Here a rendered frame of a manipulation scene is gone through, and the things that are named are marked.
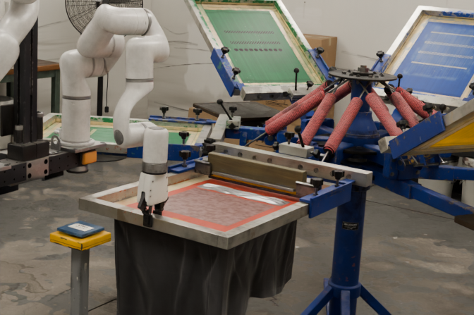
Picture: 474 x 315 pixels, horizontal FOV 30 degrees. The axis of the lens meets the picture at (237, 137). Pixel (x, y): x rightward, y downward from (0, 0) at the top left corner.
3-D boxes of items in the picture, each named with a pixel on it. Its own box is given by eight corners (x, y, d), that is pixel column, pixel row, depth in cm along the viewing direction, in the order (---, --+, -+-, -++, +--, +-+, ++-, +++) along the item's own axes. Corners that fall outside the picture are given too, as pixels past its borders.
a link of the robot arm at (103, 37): (97, -14, 268) (146, -13, 281) (48, 62, 292) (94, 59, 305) (116, 24, 263) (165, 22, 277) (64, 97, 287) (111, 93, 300)
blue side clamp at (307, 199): (310, 218, 295) (312, 198, 294) (298, 215, 298) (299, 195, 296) (350, 201, 320) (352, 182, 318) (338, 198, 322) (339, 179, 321)
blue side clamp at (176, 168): (178, 187, 324) (178, 168, 323) (166, 184, 327) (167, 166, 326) (223, 173, 349) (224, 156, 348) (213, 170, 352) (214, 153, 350)
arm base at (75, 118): (41, 141, 297) (42, 96, 294) (67, 135, 308) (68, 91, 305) (77, 149, 289) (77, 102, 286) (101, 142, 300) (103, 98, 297)
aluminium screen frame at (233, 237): (227, 250, 256) (228, 237, 255) (78, 209, 286) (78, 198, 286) (348, 196, 320) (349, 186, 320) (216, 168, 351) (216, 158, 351)
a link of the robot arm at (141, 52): (103, 8, 272) (141, 8, 282) (104, 76, 275) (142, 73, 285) (136, 8, 260) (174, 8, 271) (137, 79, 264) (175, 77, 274)
